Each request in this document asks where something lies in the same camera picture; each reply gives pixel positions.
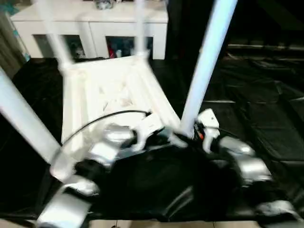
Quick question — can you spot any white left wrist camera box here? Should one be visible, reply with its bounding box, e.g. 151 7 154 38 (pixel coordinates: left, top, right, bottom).
132 112 166 152

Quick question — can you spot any grey curtain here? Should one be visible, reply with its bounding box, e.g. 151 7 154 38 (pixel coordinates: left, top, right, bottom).
0 12 27 79

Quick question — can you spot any white plastic table top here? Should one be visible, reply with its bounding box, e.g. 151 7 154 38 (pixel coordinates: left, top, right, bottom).
50 53 189 182

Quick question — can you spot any white glass-door cabinet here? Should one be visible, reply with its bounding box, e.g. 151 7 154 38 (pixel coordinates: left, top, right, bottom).
9 0 169 60

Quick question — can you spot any black mat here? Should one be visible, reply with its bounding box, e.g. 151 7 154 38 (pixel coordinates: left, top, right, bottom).
0 55 304 224

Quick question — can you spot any black metal rail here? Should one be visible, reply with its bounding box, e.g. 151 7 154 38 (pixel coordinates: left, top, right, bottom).
227 44 304 53

